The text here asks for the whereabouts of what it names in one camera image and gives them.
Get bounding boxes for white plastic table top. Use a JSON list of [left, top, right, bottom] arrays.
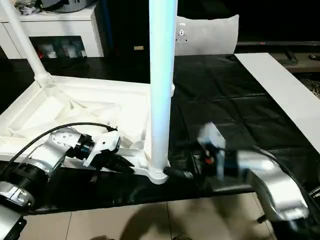
[[0, 74, 176, 185]]

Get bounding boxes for white plastic table leg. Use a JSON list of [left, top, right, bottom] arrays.
[[148, 0, 179, 173], [0, 0, 53, 88]]

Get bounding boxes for black mat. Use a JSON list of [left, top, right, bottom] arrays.
[[0, 53, 320, 213]]

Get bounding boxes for white flat board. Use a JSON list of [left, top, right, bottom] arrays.
[[234, 52, 320, 133]]

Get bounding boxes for grey pillow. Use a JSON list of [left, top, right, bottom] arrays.
[[174, 14, 240, 56]]

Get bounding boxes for black case with gold label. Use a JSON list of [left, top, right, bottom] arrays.
[[96, 0, 153, 61]]

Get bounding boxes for black tv stand foot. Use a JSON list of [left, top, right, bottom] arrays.
[[284, 49, 300, 66]]

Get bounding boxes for white glass-door cabinet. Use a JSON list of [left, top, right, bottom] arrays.
[[0, 4, 105, 60]]

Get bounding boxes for brown wooden tv bench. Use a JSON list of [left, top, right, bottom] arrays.
[[272, 46, 320, 73]]

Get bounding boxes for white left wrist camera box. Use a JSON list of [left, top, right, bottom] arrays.
[[83, 129, 121, 167]]

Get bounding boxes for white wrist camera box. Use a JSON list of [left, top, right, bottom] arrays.
[[83, 129, 121, 167], [197, 122, 227, 180]]

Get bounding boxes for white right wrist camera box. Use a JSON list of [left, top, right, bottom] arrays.
[[197, 122, 227, 180]]

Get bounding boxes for tangled beige cables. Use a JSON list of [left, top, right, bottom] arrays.
[[303, 77, 320, 97]]

